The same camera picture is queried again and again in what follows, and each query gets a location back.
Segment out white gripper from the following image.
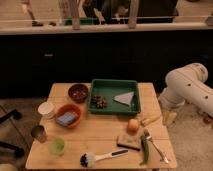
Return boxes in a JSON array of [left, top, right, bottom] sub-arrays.
[[158, 97, 177, 126]]

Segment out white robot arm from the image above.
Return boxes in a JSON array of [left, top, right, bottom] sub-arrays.
[[158, 63, 213, 126]]

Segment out purple bowl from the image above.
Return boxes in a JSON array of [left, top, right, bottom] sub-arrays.
[[68, 84, 89, 103]]

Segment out orange bowl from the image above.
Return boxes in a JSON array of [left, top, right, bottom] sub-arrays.
[[55, 104, 81, 128]]

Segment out metal fork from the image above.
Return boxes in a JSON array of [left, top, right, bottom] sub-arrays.
[[144, 129, 169, 164]]

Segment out green pepper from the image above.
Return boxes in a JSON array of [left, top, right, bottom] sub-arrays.
[[140, 135, 149, 165]]

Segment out orange apple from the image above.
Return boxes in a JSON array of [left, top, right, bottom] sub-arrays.
[[127, 119, 139, 134]]

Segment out brown scrub sponge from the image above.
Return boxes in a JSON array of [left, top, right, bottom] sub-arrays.
[[116, 134, 141, 151]]

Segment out grey triangular cloth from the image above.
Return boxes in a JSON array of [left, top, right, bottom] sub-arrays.
[[113, 92, 134, 106]]

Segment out green plastic tray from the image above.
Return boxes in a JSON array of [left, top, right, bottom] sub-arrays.
[[87, 79, 141, 116]]

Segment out dark grape bunch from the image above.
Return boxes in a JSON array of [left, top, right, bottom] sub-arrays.
[[92, 95, 107, 109]]

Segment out white dish brush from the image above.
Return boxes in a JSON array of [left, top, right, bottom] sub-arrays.
[[80, 149, 129, 168]]

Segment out blue sponge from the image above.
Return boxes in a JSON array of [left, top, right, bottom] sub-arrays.
[[56, 112, 77, 126]]

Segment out green plastic cup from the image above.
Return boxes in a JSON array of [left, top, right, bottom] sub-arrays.
[[49, 138, 65, 156]]

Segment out white cup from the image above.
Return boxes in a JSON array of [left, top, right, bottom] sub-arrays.
[[37, 101, 55, 119]]

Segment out metal cup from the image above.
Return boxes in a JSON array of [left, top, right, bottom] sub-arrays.
[[31, 125, 47, 143]]

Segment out black office chair base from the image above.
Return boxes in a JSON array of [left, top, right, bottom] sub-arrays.
[[0, 105, 25, 158]]

